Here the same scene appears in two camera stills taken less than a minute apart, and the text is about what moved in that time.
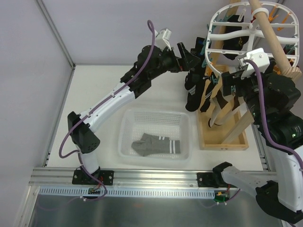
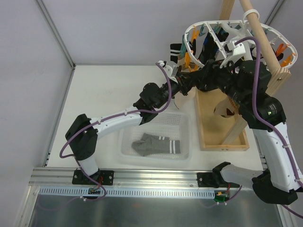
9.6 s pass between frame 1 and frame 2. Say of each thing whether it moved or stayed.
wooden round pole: moved
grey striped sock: stayed
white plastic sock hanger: moved
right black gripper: moved
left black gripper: moved
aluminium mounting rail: stayed
